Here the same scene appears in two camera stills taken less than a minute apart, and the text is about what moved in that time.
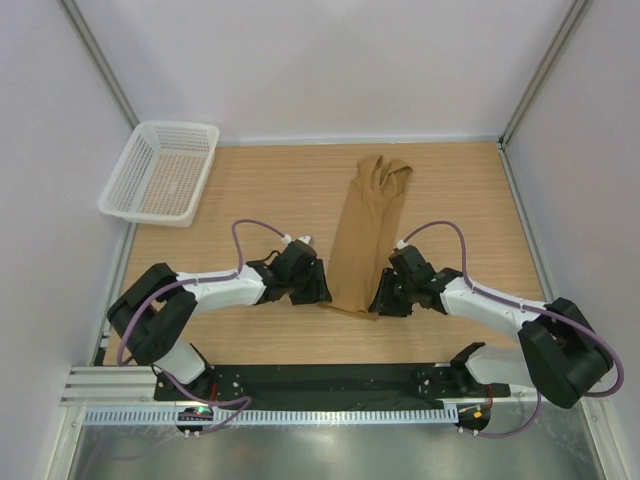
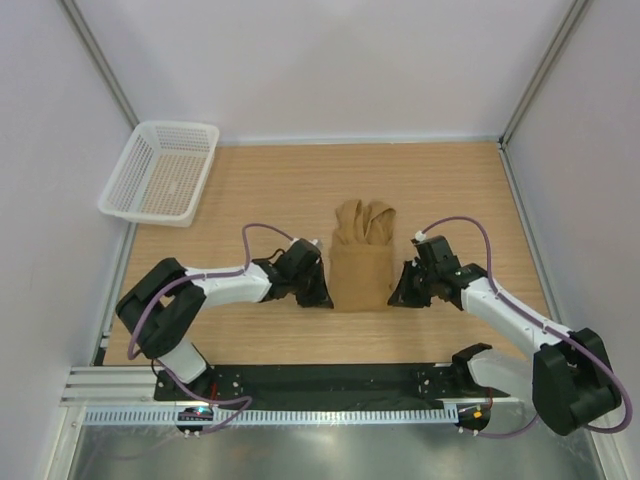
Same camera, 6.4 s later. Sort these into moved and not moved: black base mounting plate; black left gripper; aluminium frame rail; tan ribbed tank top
Moved: tan ribbed tank top
Not moved: black base mounting plate; aluminium frame rail; black left gripper
